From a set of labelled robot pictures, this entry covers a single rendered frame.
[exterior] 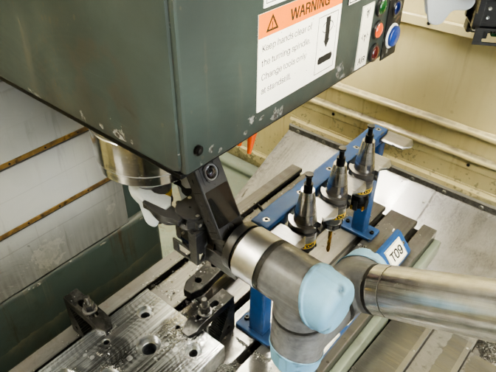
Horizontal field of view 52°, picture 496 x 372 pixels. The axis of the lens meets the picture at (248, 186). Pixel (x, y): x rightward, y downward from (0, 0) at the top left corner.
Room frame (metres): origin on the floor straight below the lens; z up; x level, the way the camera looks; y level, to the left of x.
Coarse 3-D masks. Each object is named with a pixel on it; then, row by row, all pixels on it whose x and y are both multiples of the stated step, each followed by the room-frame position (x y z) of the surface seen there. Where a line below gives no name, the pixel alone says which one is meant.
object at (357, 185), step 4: (348, 176) 0.86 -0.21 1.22; (352, 176) 0.86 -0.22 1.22; (348, 180) 0.85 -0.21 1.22; (352, 180) 0.85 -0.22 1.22; (356, 180) 0.85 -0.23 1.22; (360, 180) 0.85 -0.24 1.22; (348, 184) 0.84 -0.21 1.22; (352, 184) 0.84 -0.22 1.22; (356, 184) 0.84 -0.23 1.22; (360, 184) 0.84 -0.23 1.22; (364, 184) 0.84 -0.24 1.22; (352, 188) 0.82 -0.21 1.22; (356, 188) 0.82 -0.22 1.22; (360, 188) 0.82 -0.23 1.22; (364, 188) 0.83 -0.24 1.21; (352, 192) 0.81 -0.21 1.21; (356, 192) 0.81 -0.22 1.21; (360, 192) 0.82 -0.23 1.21
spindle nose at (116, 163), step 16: (96, 144) 0.57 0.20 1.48; (112, 144) 0.55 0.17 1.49; (96, 160) 0.58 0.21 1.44; (112, 160) 0.55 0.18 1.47; (128, 160) 0.54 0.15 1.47; (144, 160) 0.54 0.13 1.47; (112, 176) 0.55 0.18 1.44; (128, 176) 0.54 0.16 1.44; (144, 176) 0.54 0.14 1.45; (160, 176) 0.55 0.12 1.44
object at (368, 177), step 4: (352, 164) 0.90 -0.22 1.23; (348, 168) 0.89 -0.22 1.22; (352, 168) 0.88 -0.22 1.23; (376, 168) 0.88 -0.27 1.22; (348, 172) 0.89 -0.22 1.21; (352, 172) 0.87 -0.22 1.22; (356, 172) 0.87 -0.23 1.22; (372, 172) 0.87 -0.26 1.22; (376, 172) 0.87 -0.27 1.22; (356, 176) 0.86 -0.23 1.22; (360, 176) 0.86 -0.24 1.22; (364, 176) 0.86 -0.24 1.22; (368, 176) 0.86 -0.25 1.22; (372, 176) 0.86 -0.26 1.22; (376, 176) 0.88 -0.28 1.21; (364, 180) 0.86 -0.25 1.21; (368, 180) 0.86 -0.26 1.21; (368, 184) 0.86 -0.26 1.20
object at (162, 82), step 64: (0, 0) 0.57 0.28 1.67; (64, 0) 0.49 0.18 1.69; (128, 0) 0.42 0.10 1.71; (192, 0) 0.41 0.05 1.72; (256, 0) 0.48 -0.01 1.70; (0, 64) 0.60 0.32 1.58; (64, 64) 0.50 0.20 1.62; (128, 64) 0.43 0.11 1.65; (192, 64) 0.41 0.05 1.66; (256, 64) 0.48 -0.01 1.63; (128, 128) 0.44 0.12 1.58; (192, 128) 0.41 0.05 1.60; (256, 128) 0.48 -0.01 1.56
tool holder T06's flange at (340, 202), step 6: (348, 186) 0.82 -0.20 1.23; (324, 192) 0.80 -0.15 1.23; (348, 192) 0.80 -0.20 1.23; (324, 198) 0.78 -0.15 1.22; (330, 198) 0.78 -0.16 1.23; (336, 198) 0.78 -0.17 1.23; (342, 198) 0.78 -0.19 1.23; (348, 198) 0.79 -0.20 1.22; (336, 204) 0.78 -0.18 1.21; (342, 204) 0.78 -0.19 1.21; (348, 204) 0.79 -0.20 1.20
